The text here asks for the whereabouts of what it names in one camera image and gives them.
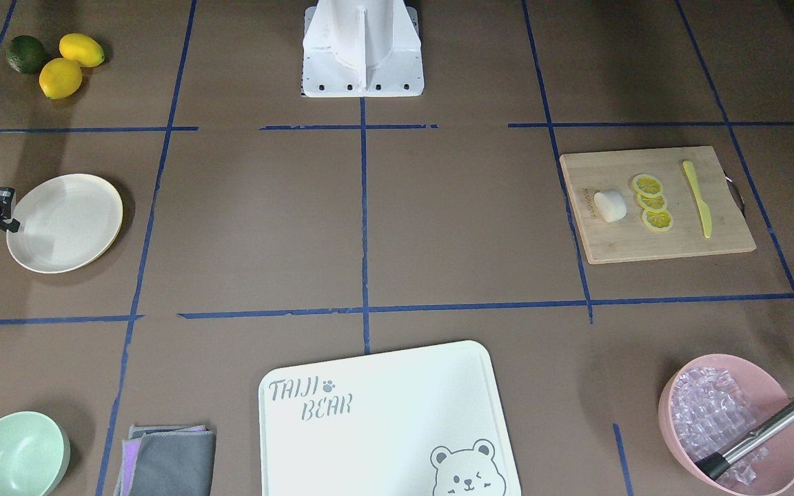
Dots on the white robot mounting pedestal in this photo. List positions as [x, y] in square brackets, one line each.
[362, 49]

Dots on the mint green bowl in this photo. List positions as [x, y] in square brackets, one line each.
[34, 454]

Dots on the lemon slices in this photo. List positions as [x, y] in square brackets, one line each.
[649, 196]

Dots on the wooden cutting board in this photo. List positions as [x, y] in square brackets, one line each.
[628, 240]

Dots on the yellow lemon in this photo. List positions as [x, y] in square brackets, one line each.
[60, 78]
[81, 49]

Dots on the cream round plate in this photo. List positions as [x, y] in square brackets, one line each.
[65, 223]

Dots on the white steamed bun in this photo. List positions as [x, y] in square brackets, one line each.
[610, 204]

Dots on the pink bowl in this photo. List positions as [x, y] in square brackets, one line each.
[713, 399]

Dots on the white bear tray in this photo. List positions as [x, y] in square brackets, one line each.
[422, 421]

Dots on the steel black handled scoop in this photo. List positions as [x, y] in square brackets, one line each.
[717, 463]

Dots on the green lime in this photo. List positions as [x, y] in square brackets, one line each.
[26, 55]

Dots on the yellow plastic knife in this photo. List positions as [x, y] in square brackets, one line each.
[703, 209]

